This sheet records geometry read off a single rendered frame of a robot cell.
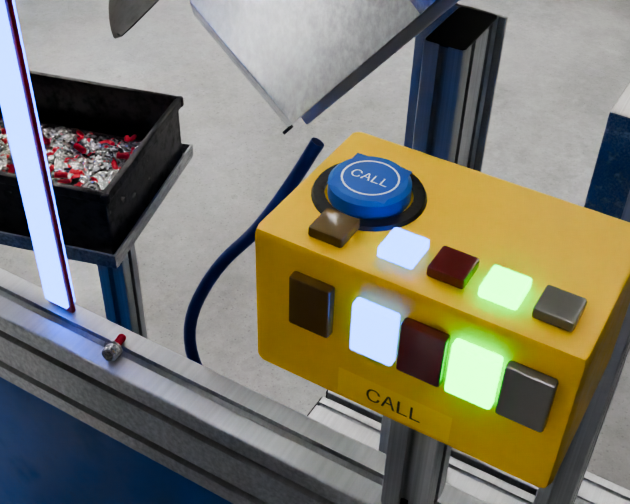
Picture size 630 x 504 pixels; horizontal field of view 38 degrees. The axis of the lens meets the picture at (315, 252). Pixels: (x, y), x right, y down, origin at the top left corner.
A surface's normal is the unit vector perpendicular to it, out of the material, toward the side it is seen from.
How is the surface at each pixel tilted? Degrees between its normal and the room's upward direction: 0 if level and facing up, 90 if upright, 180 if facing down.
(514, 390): 90
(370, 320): 90
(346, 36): 55
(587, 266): 0
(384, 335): 90
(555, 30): 1
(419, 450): 90
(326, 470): 0
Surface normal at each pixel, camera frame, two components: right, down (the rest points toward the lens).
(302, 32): 0.08, 0.10
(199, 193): 0.02, -0.76
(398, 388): -0.51, 0.55
